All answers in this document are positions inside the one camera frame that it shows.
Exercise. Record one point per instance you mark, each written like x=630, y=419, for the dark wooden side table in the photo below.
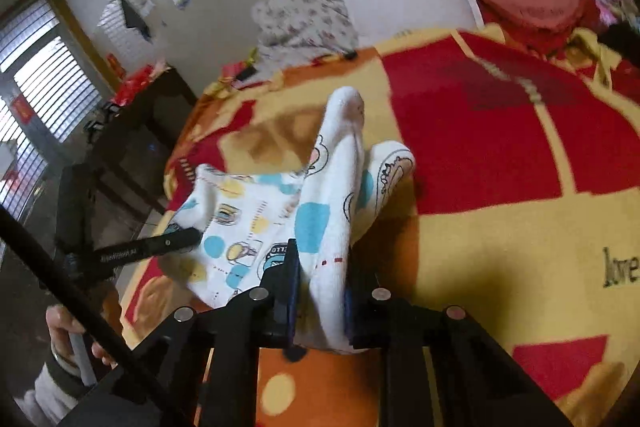
x=162, y=108

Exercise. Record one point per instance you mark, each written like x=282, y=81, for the dark cloth hanging on wall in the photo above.
x=133, y=20

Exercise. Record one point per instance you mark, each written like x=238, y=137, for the red bag on table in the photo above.
x=137, y=82

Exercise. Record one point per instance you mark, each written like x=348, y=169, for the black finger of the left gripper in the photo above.
x=140, y=249

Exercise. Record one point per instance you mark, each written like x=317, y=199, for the person's left hand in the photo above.
x=62, y=327

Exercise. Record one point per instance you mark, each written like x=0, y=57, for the white cartoon print baby garment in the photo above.
x=246, y=220

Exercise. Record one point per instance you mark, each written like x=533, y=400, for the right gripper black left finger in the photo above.
x=208, y=362

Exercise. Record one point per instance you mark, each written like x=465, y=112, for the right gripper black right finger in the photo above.
x=438, y=367

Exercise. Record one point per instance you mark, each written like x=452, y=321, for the black garment on bed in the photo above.
x=624, y=39

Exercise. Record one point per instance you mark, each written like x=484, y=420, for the window with white blinds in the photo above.
x=47, y=93

